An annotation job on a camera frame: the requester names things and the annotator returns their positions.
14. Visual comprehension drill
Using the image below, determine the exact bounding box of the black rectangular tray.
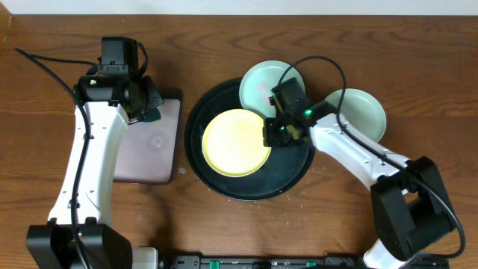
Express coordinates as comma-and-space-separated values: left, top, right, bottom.
114, 90, 182, 185

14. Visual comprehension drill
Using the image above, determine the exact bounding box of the black round tray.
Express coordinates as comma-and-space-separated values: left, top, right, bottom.
184, 78, 315, 201

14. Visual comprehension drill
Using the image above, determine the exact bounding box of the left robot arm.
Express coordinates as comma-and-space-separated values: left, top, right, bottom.
26, 75, 163, 268

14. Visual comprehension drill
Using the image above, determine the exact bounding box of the yellow plate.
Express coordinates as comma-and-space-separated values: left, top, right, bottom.
201, 109, 272, 178

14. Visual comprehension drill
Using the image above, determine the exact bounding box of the mint plate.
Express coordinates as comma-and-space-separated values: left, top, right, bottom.
239, 61, 290, 118
340, 88, 387, 142

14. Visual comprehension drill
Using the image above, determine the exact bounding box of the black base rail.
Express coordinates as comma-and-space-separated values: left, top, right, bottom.
130, 246, 450, 269

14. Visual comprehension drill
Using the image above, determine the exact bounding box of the green yellow sponge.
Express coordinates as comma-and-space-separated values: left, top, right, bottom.
143, 108, 161, 123

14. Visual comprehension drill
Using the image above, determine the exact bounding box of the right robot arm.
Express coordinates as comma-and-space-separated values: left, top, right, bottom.
264, 102, 462, 268

